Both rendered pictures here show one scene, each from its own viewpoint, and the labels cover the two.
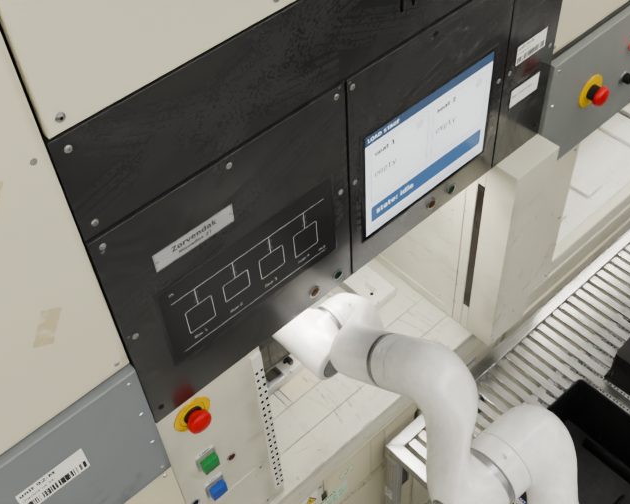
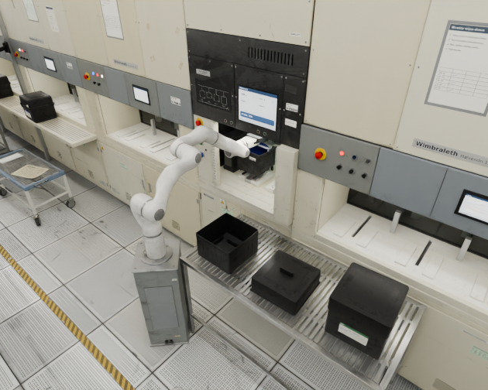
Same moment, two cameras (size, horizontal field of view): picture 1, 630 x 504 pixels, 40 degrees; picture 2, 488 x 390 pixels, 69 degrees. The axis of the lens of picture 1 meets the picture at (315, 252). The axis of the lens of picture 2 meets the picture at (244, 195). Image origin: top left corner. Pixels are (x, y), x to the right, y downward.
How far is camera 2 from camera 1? 2.22 m
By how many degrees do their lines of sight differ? 58
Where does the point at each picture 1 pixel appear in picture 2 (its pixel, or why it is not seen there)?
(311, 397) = (246, 188)
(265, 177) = (216, 72)
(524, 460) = (182, 148)
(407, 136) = (249, 97)
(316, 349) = not seen: hidden behind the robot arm
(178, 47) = (204, 26)
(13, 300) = (177, 53)
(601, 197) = (358, 248)
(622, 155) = (389, 255)
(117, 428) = (185, 103)
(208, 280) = (204, 87)
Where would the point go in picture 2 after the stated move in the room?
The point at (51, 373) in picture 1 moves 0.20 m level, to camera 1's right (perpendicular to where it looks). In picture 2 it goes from (180, 76) to (181, 84)
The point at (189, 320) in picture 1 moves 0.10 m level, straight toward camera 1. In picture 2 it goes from (200, 93) to (185, 95)
